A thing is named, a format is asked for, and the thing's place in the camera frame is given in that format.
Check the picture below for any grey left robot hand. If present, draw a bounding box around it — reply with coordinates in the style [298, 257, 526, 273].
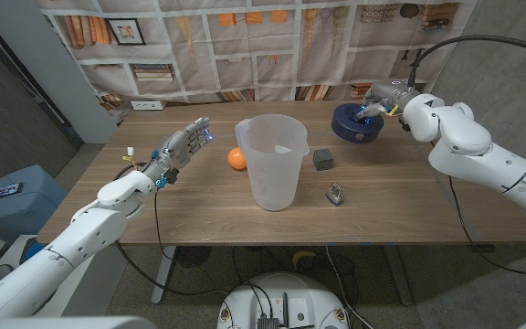
[164, 116, 214, 171]

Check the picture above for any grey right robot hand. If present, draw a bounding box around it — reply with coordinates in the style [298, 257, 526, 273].
[352, 80, 417, 122]

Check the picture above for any dark blue pitcher lid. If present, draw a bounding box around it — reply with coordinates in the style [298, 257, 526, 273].
[331, 102, 385, 144]

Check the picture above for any translucent plastic pitcher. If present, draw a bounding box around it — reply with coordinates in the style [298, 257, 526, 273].
[234, 113, 310, 212]

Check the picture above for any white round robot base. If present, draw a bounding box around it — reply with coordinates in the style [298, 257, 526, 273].
[216, 272, 351, 329]

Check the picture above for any dark grey block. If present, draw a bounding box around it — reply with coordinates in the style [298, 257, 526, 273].
[312, 147, 335, 172]

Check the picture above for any orange fruit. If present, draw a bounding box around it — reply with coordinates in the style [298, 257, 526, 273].
[226, 146, 247, 172]

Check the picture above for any printed bookshelf backdrop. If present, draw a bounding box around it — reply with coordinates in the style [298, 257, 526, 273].
[34, 0, 479, 124]

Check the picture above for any black round fan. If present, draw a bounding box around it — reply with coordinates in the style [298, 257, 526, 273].
[174, 246, 213, 270]

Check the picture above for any metal table leg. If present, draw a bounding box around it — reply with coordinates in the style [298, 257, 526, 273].
[384, 246, 415, 306]
[152, 246, 177, 305]

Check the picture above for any yellow curved object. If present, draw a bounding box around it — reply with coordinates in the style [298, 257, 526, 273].
[291, 249, 318, 270]

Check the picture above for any blue black foot pad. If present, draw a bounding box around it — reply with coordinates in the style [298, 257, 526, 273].
[18, 237, 46, 265]

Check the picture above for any blue grey stool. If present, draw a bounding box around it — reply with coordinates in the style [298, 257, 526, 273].
[0, 164, 57, 243]

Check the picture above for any black smartphone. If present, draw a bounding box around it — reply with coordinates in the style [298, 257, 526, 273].
[0, 182, 25, 203]

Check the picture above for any white robot torso rim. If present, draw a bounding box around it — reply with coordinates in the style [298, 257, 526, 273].
[0, 315, 157, 329]

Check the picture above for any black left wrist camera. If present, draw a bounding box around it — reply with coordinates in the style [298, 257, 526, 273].
[155, 167, 180, 189]

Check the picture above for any white wall outlet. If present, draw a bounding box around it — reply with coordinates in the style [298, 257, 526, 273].
[130, 100, 168, 111]

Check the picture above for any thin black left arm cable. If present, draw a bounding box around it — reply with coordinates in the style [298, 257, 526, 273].
[153, 189, 209, 284]

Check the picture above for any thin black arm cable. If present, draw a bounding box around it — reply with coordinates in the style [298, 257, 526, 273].
[447, 175, 526, 279]
[153, 189, 209, 284]

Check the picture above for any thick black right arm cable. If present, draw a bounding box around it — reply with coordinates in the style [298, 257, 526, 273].
[407, 35, 526, 88]

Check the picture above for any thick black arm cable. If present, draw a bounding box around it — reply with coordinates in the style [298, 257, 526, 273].
[115, 240, 230, 329]
[407, 35, 526, 88]

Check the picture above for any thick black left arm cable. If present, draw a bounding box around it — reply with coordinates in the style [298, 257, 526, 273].
[115, 240, 230, 329]

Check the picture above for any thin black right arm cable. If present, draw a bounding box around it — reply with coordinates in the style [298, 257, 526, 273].
[447, 175, 526, 279]

